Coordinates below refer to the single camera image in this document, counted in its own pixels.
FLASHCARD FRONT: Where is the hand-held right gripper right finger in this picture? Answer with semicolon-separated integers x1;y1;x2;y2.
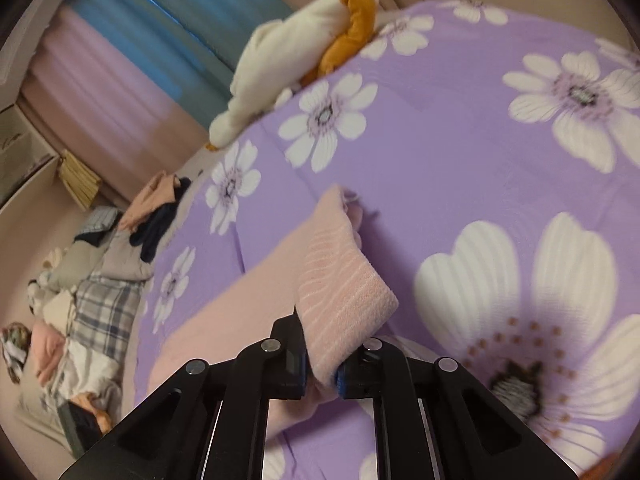
336;337;577;480

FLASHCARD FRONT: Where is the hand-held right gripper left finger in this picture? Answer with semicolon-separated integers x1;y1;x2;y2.
59;305;308;480

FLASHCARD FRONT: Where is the pink striped garment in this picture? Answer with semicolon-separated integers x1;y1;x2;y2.
147;184;400;441

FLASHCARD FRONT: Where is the dark navy garment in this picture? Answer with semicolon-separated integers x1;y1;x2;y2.
130;176;194;264

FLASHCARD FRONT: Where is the grey plaid cloth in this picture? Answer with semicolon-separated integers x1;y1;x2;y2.
66;279;145;362

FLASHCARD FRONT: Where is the grey crumpled cloth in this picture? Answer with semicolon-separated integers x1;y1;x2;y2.
47;230;157;293

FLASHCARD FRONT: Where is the white crumpled cloth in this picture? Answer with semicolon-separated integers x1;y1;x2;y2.
44;339;122;403

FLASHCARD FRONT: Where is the peach crumpled garment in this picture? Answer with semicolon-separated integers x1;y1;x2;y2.
119;171;182;232

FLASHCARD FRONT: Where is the pink folded cloth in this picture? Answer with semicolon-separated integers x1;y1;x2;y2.
30;321;69;387

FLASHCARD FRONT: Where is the purple floral blanket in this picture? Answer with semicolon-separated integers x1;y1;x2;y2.
135;0;640;480

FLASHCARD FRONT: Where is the patterned dark cloth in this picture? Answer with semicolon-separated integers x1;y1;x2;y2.
0;322;34;385

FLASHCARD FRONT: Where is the white and orange plush toy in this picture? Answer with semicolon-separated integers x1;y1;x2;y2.
206;0;379;152

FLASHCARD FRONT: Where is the pink curtain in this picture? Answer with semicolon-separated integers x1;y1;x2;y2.
19;9;213;162

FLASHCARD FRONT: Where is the white cabinet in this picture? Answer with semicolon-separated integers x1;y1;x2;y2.
0;97;62;211

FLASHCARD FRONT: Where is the blue curtain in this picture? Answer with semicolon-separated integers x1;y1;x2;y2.
65;0;297;107

